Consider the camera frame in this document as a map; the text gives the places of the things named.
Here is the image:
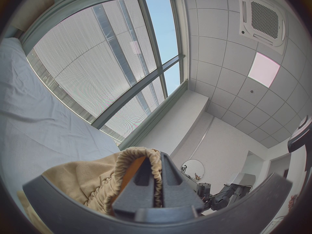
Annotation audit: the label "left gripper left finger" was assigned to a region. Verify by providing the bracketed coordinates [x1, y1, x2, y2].
[112, 156, 155, 215]

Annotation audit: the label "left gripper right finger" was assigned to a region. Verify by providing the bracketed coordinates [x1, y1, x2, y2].
[160, 151, 205, 211]

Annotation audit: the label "tan shorts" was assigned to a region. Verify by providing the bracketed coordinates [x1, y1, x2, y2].
[17, 146, 164, 215]

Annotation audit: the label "bed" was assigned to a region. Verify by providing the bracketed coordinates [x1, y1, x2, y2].
[0, 0, 122, 204]

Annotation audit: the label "round mirror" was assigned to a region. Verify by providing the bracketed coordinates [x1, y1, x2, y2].
[181, 159, 204, 180]

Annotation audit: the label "window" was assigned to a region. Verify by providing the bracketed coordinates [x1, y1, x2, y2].
[26, 0, 186, 143]

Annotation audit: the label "ceiling light panel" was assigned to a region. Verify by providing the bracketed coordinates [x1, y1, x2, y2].
[247, 52, 281, 88]

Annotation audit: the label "ceiling air conditioner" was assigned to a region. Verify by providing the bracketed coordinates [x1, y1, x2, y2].
[238, 0, 289, 55]

